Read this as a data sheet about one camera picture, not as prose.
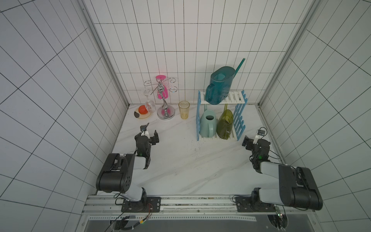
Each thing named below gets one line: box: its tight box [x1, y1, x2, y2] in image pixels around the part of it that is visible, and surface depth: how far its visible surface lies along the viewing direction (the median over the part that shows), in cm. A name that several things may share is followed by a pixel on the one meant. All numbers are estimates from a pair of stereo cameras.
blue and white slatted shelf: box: [196, 89, 248, 142], surface depth 92 cm
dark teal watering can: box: [204, 58, 246, 105], surface depth 76 cm
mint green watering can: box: [199, 104, 217, 138], surface depth 91 cm
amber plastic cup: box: [178, 100, 191, 120], surface depth 106 cm
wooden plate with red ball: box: [135, 104, 153, 119], surface depth 113 cm
